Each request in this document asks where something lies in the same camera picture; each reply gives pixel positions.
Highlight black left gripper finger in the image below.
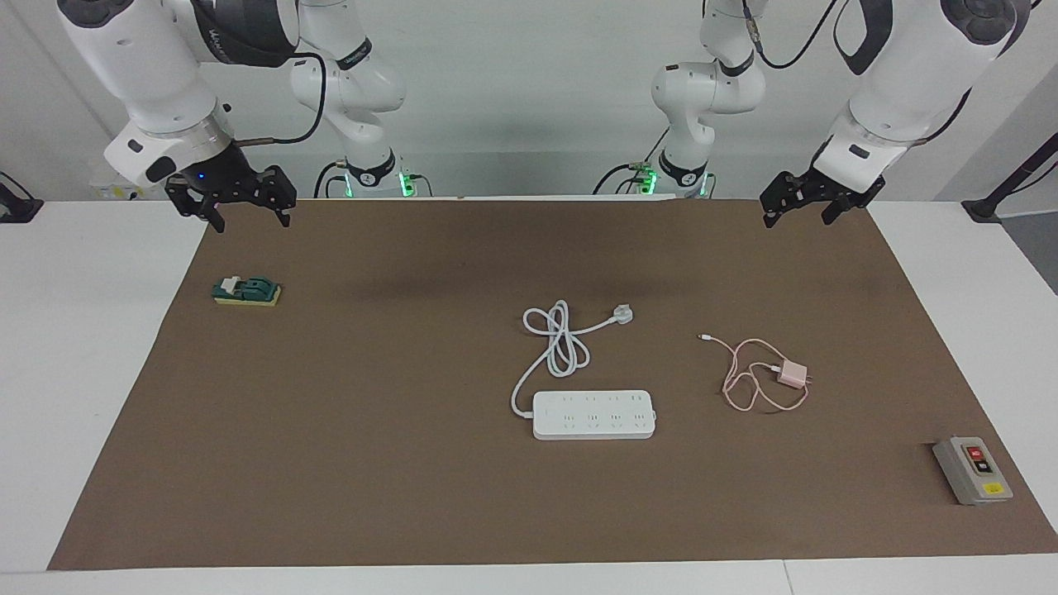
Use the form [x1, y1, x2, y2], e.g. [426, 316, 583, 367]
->
[821, 192, 865, 226]
[760, 169, 815, 230]

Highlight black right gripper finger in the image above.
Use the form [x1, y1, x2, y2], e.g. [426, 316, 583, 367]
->
[164, 176, 226, 234]
[252, 164, 298, 229]

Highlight pink charger adapter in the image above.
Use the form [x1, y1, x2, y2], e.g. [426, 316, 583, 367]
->
[775, 359, 815, 391]

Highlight pink charging cable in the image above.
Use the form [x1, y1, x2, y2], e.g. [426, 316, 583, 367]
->
[698, 334, 808, 413]

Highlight white power strip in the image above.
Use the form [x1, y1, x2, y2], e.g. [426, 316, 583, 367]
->
[531, 390, 658, 441]

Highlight black table clamp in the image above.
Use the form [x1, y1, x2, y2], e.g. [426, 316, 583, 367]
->
[0, 171, 44, 224]

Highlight brown table mat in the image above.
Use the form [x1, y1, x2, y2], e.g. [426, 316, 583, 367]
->
[47, 197, 1058, 571]

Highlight thin black base cables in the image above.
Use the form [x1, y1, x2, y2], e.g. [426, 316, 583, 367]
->
[593, 128, 672, 197]
[312, 161, 350, 199]

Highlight white wall box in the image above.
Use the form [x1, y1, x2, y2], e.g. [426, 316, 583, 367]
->
[89, 161, 171, 201]

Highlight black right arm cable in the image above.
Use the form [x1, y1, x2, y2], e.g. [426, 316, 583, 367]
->
[236, 51, 328, 148]

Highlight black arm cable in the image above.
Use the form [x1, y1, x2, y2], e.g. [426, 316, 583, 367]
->
[740, 0, 846, 71]
[236, 51, 328, 148]

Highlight green knife switch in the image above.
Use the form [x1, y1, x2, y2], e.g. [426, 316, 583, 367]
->
[212, 275, 283, 307]

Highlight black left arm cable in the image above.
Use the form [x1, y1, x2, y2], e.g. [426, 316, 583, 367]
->
[740, 0, 846, 71]

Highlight white power cord with plug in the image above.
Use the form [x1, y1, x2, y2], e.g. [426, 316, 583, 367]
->
[510, 300, 636, 418]

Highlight grey on-off switch box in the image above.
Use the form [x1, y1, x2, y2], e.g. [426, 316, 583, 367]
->
[932, 436, 1014, 506]

